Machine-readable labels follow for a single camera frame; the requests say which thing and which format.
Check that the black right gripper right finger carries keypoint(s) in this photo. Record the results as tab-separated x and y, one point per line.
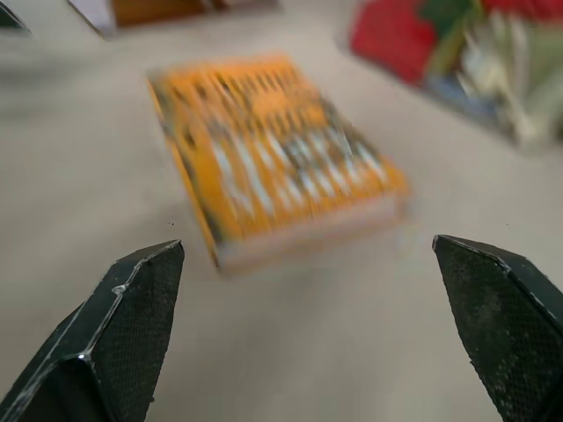
506	325

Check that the orange book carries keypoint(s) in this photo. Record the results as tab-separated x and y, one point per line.
272	162

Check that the dark object at edge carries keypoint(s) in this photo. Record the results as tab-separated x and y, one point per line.
11	19

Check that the brown box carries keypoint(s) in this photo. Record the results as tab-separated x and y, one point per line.
171	11

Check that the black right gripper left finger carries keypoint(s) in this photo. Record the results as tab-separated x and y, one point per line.
114	338

